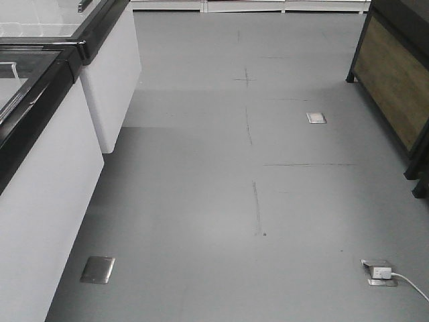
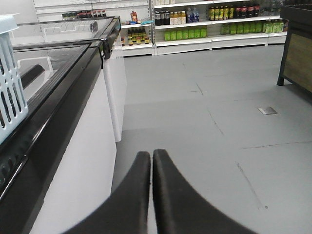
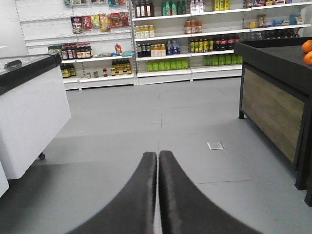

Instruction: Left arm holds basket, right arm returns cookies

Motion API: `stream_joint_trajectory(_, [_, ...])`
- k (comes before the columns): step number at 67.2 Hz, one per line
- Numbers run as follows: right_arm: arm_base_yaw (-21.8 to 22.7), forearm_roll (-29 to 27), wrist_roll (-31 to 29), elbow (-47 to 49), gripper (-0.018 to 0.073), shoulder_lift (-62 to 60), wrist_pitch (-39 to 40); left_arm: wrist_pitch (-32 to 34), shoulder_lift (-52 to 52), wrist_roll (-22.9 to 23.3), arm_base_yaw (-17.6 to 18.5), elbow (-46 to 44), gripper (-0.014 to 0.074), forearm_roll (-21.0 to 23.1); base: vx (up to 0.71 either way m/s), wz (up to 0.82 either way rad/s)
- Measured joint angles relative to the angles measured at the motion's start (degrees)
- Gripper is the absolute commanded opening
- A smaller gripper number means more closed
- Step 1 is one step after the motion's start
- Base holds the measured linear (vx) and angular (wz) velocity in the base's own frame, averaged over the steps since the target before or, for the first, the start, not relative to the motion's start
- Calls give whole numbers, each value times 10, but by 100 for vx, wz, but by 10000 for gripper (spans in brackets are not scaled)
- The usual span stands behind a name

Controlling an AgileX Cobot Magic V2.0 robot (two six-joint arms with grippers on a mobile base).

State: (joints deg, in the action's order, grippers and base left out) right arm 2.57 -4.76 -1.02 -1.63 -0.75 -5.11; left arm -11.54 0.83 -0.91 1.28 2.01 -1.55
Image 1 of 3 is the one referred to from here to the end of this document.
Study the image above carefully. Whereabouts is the near white chest freezer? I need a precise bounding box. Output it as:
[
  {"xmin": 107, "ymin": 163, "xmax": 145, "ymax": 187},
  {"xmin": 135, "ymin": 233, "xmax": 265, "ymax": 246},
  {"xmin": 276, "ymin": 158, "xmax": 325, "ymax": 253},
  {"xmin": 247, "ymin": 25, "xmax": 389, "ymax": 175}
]
[{"xmin": 1, "ymin": 46, "xmax": 104, "ymax": 321}]

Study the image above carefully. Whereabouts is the far steel floor socket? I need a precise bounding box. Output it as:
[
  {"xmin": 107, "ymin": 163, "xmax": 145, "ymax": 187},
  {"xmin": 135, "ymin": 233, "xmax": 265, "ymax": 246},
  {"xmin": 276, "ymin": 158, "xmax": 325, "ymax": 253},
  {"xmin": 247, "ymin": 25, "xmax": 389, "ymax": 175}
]
[{"xmin": 306, "ymin": 112, "xmax": 327, "ymax": 124}]

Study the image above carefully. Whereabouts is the white chest freezer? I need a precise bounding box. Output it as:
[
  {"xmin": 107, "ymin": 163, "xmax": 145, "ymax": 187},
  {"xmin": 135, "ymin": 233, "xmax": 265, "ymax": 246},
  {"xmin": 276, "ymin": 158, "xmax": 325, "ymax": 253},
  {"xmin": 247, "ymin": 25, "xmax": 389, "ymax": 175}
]
[
  {"xmin": 1, "ymin": 1, "xmax": 141, "ymax": 154},
  {"xmin": 1, "ymin": 46, "xmax": 104, "ymax": 321}
]

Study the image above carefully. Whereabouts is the open floor socket with plug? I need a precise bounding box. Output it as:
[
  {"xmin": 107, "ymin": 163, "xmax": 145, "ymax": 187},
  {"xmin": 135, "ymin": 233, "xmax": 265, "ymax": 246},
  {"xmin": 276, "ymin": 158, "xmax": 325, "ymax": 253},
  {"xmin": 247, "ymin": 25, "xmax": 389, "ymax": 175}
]
[{"xmin": 361, "ymin": 259, "xmax": 397, "ymax": 287}]

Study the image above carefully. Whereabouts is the white store shelf unit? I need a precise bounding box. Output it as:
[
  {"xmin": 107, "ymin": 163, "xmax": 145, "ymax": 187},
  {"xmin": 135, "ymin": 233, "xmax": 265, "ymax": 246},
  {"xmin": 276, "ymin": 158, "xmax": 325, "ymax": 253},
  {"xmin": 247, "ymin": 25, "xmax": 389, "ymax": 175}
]
[{"xmin": 131, "ymin": 0, "xmax": 371, "ymax": 14}]

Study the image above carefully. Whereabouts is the far white chest freezer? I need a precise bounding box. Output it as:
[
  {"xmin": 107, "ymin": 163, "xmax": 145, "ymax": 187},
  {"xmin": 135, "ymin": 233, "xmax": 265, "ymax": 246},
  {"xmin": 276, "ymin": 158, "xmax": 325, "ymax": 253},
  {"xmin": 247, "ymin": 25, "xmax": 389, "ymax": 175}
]
[{"xmin": 1, "ymin": 1, "xmax": 141, "ymax": 154}]

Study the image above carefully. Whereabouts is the closed steel floor socket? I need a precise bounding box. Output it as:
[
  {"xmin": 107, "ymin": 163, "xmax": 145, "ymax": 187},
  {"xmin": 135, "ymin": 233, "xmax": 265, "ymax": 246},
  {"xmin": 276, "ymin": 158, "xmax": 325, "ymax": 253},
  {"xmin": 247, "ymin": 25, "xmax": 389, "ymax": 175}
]
[{"xmin": 80, "ymin": 256, "xmax": 115, "ymax": 284}]

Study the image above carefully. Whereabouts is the wooden black-framed produce stand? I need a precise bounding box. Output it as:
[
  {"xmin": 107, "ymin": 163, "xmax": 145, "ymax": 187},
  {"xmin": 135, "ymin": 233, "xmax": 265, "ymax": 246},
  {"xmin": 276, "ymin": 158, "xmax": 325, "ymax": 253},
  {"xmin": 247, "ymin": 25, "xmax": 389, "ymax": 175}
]
[{"xmin": 346, "ymin": 1, "xmax": 428, "ymax": 199}]

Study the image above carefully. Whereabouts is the white power cable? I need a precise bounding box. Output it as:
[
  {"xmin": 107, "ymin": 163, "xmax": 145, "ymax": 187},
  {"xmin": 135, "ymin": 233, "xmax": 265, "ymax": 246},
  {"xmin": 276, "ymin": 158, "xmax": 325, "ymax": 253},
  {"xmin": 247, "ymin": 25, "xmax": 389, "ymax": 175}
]
[{"xmin": 390, "ymin": 272, "xmax": 429, "ymax": 303}]

